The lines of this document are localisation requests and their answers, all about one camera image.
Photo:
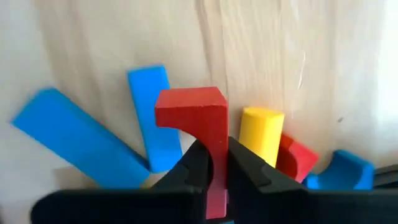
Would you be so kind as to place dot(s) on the yellow cylinder block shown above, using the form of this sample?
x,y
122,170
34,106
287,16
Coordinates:
x,y
261,133

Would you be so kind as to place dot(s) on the blue arch block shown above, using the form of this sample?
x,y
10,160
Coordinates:
x,y
342,174

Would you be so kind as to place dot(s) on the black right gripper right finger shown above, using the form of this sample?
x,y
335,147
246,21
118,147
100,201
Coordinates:
x,y
295,208

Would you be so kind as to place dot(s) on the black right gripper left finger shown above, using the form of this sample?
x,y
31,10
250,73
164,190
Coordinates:
x,y
124,208

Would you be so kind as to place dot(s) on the red arch block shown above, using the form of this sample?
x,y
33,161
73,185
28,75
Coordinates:
x,y
298,158
199,115

